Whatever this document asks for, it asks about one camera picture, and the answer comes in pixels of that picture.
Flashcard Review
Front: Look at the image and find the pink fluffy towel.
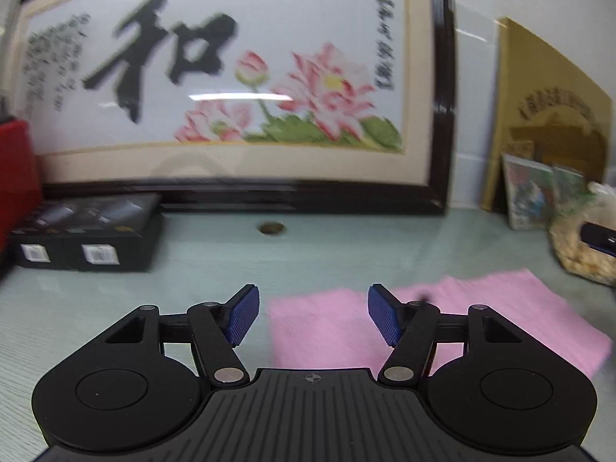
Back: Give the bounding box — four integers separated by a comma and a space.
268, 269, 612, 377

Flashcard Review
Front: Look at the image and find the bronze coin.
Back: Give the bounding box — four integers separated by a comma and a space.
258, 221, 286, 236

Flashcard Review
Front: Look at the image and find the black product box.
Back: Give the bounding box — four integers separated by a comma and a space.
63, 193, 163, 272
9, 201, 77, 270

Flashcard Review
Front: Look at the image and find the gold plaque with characters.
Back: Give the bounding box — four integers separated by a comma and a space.
480, 18, 613, 211

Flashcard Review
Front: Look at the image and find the red box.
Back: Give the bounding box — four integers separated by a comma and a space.
0, 118, 42, 253

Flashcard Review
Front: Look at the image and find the framed lotus embroidery picture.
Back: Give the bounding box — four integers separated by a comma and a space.
1, 0, 456, 215

